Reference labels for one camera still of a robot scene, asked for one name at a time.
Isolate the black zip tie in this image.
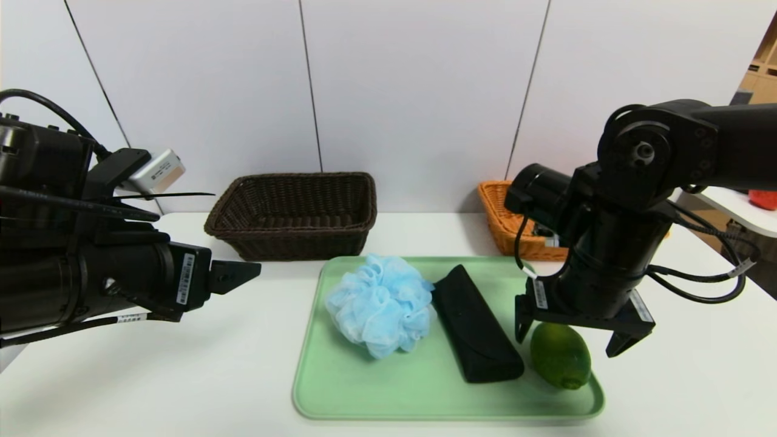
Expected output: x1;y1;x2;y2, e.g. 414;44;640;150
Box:
109;192;216;202

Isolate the green lime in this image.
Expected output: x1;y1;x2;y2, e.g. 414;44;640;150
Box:
530;322;592;390

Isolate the black glasses case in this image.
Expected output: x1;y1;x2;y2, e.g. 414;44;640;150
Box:
430;264;525;384

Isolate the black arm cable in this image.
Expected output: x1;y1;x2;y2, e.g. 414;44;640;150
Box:
0;89;111;160
645;200;761;304

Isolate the orange wicker basket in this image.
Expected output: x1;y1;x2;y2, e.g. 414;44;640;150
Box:
477;180;671;262

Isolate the dark woven storage basket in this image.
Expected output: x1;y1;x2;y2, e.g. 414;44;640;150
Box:
725;220;777;271

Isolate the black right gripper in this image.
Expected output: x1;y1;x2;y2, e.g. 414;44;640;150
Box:
514;260;656;358

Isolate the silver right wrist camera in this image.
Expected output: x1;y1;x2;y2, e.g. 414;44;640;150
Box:
529;223;568;249

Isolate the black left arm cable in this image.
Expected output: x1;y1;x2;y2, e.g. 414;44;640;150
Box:
0;89;111;160

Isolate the light green plastic tray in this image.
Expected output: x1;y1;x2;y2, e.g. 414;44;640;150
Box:
292;256;605;421

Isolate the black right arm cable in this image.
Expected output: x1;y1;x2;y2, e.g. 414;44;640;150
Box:
645;200;761;304

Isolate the wooden shelf cabinet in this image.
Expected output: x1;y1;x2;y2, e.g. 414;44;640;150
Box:
728;9;777;107

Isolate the dark brown wicker basket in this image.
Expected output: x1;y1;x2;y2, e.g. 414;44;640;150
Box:
204;172;378;262

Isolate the blue mesh bath loofah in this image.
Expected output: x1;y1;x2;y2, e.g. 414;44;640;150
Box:
325;253;437;359

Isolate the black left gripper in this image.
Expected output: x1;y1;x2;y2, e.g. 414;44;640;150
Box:
102;240;262;322

